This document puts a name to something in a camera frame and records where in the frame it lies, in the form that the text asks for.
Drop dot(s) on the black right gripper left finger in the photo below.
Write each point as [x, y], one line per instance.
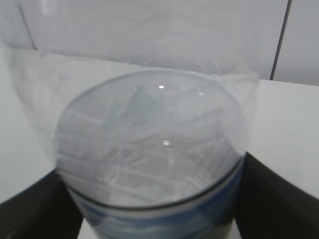
[45, 210]

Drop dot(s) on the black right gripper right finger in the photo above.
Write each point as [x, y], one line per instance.
[269, 207]

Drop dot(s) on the clear water bottle red label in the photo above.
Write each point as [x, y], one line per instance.
[144, 106]

